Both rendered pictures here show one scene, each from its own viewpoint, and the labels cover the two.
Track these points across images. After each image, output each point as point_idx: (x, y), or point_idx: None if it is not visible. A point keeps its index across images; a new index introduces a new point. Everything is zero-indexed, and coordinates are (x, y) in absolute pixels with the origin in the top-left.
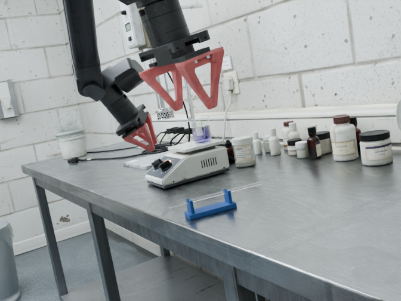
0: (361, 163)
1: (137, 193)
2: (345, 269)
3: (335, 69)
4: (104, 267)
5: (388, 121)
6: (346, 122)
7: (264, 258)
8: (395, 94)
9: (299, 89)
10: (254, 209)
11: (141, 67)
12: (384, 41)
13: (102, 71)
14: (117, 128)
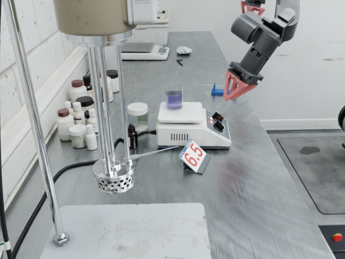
0: (114, 93)
1: (247, 135)
2: (221, 63)
3: (32, 52)
4: None
5: (72, 77)
6: None
7: None
8: (57, 60)
9: (16, 86)
10: (208, 87)
11: (233, 22)
12: (48, 22)
13: (270, 22)
14: (261, 76)
